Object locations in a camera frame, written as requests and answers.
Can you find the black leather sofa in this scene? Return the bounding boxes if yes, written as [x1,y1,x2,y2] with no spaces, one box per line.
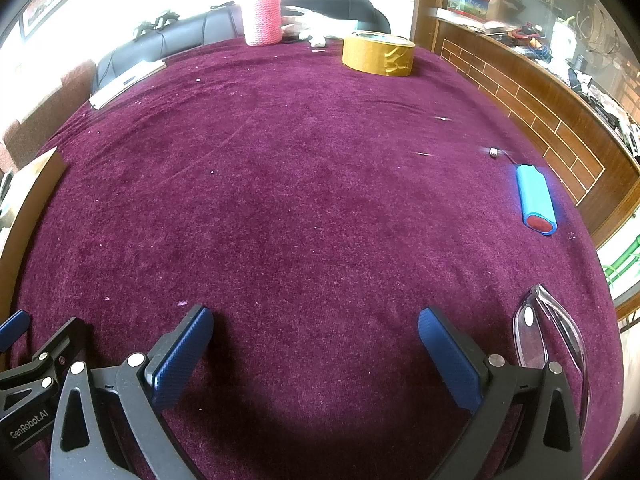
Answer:
[95,2,246,96]

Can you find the colourful open carton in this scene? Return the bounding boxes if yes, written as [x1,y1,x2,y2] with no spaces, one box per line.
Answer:
[435,0,502,22]

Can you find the yellow tape roll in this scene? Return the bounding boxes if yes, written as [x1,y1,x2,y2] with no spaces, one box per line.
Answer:
[342,31,416,79]

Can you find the green metal rack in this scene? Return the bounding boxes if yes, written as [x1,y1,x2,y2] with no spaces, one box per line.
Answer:
[602,235,640,286]

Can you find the black leather chair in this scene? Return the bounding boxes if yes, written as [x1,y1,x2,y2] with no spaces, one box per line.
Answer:
[280,0,393,36]

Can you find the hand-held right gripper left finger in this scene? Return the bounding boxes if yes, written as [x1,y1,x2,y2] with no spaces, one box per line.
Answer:
[49,304,215,480]

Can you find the white notebook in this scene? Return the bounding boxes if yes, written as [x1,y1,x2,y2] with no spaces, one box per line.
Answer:
[89,60,168,111]

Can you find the pink woven cup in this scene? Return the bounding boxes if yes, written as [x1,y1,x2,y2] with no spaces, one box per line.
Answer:
[242,0,283,47]

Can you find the white cloth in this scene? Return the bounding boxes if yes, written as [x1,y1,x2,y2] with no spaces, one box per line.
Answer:
[282,5,358,46]

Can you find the wooden brick-pattern counter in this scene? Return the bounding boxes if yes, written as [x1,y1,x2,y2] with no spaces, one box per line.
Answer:
[412,0,640,251]

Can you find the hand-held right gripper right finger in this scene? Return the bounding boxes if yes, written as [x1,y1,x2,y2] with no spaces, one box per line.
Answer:
[418,307,585,480]

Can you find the clear glasses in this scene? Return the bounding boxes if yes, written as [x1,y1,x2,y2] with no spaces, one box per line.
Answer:
[512,283,591,436]

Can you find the maroon table cloth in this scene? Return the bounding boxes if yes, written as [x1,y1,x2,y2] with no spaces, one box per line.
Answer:
[10,35,626,480]

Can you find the red-brown armchair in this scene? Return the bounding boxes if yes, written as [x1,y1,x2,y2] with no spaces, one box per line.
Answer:
[0,58,98,173]

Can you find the cardboard box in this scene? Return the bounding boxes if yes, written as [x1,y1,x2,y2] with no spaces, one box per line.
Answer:
[0,147,68,321]

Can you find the blue battery pack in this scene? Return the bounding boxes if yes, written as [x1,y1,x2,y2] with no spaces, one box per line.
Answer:
[516,164,558,237]

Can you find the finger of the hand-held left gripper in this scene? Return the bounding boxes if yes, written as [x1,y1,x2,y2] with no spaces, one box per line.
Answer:
[0,310,30,353]
[0,316,93,411]

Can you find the white connector with wire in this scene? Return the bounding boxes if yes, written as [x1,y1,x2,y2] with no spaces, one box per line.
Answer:
[482,146,521,167]

